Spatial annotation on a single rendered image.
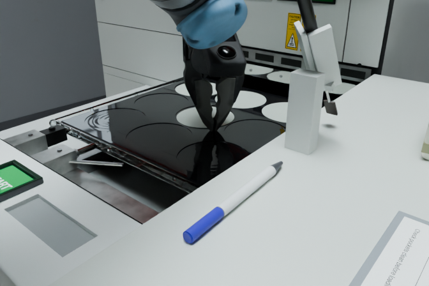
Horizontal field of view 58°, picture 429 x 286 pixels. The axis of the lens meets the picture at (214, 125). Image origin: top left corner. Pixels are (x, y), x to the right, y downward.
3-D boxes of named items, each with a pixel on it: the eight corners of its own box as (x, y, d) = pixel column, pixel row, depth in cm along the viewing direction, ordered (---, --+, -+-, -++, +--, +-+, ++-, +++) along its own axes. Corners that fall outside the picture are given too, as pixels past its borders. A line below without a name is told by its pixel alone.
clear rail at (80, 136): (55, 124, 67) (54, 117, 66) (230, 207, 45) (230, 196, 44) (48, 127, 66) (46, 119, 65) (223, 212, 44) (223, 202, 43)
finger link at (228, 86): (224, 117, 67) (225, 65, 63) (234, 131, 61) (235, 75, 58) (207, 119, 66) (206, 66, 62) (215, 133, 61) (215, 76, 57)
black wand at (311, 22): (302, -22, 32) (308, -32, 32) (286, -23, 32) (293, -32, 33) (335, 119, 46) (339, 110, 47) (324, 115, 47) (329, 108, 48)
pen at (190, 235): (277, 156, 38) (181, 229, 28) (286, 159, 38) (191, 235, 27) (276, 165, 39) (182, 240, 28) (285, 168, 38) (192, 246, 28)
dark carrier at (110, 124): (196, 78, 90) (196, 75, 90) (338, 113, 70) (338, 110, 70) (61, 124, 66) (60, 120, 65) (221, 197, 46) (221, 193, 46)
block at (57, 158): (65, 160, 57) (62, 142, 56) (78, 167, 55) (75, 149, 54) (11, 182, 51) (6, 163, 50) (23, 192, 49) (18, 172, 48)
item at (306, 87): (304, 129, 46) (316, 15, 41) (335, 138, 44) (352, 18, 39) (278, 147, 42) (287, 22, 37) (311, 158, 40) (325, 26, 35)
